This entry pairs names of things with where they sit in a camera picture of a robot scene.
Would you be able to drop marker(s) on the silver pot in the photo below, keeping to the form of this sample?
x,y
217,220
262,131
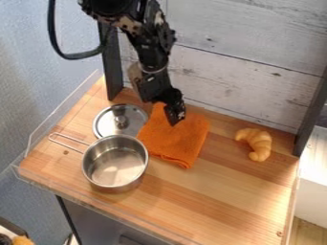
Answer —
x,y
114,166

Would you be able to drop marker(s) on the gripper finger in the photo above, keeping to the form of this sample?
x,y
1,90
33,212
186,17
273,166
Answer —
x,y
171,116
182,110

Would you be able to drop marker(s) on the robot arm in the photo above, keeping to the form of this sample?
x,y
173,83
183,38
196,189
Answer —
x,y
144,28

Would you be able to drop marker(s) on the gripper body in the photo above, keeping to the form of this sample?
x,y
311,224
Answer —
x,y
151,83

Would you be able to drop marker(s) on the white cabinet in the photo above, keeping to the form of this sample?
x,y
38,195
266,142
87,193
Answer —
x,y
313,178

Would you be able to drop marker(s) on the yellow toy croissant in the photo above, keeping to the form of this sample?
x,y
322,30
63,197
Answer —
x,y
259,143

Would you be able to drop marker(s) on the silver lid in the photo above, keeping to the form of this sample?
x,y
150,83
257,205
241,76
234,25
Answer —
x,y
119,119

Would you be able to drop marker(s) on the black post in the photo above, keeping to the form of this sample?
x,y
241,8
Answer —
x,y
112,63

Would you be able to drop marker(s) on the orange cloth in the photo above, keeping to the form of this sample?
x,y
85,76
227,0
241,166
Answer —
x,y
174,140

